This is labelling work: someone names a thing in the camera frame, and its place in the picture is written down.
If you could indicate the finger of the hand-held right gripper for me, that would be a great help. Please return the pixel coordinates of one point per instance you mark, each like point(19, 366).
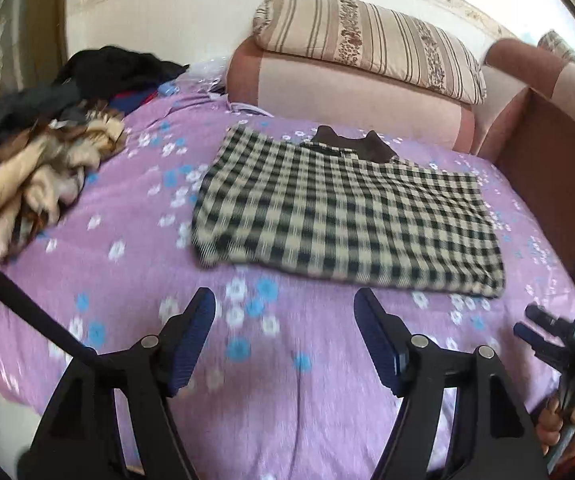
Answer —
point(540, 347)
point(547, 324)

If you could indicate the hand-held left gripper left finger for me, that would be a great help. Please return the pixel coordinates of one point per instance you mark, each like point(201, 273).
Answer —
point(192, 345)

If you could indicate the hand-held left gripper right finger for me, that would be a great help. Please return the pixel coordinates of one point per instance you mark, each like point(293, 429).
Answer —
point(380, 345)

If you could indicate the black beige checkered jacket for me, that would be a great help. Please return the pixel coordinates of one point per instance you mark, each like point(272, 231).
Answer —
point(342, 220)

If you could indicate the purple floral bedsheet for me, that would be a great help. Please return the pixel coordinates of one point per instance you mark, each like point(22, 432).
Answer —
point(142, 285)

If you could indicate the brown wooden side panel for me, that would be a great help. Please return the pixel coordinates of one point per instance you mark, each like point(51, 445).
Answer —
point(557, 185)

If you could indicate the brown beige satin cloth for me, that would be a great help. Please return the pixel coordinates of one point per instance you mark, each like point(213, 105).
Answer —
point(32, 180)

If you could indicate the pink padded side cushion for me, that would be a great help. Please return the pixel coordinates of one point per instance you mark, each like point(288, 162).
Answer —
point(517, 80)

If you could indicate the blue red cloth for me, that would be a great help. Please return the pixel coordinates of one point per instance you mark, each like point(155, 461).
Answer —
point(137, 99)

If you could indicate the clear plastic bag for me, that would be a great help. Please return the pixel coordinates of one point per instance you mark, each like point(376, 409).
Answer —
point(208, 74)

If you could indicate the black clothing pile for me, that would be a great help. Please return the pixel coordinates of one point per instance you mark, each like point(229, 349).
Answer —
point(117, 70)

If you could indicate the dark grey garment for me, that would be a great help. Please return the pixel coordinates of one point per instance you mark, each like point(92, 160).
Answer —
point(22, 110)

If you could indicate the striped floral pillow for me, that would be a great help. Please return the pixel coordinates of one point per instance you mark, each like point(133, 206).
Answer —
point(367, 40)

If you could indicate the grey patterned curtain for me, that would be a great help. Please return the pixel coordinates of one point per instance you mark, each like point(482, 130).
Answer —
point(7, 45)

